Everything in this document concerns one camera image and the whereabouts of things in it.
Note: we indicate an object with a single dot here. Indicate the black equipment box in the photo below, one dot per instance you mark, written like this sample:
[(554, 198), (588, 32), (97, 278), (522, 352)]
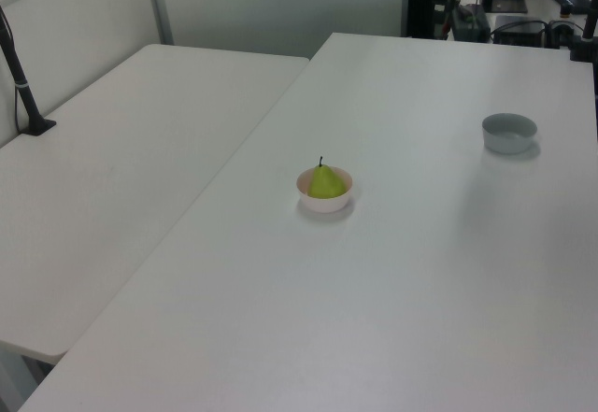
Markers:
[(516, 29)]

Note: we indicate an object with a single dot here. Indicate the green and black device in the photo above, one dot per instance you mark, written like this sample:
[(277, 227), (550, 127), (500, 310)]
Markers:
[(472, 22)]

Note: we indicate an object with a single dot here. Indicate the grey bowl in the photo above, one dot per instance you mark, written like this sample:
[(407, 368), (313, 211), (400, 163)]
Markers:
[(507, 143)]

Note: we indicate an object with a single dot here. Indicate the black clamp stand with pole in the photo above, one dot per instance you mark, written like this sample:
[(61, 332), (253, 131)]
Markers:
[(579, 50)]

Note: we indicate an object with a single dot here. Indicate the grey metal partition post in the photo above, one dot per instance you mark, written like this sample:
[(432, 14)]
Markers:
[(159, 5)]

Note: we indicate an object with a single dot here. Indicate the pink bowl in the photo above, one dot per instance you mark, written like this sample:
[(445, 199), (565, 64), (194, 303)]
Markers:
[(322, 205)]

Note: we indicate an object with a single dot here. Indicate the white side table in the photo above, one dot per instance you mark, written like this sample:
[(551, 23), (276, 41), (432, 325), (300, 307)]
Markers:
[(117, 174)]

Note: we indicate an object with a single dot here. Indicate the black pole stand with base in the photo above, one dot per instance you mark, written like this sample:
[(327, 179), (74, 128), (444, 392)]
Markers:
[(39, 127)]

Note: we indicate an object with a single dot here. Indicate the green pear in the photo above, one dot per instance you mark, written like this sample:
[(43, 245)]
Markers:
[(324, 185)]

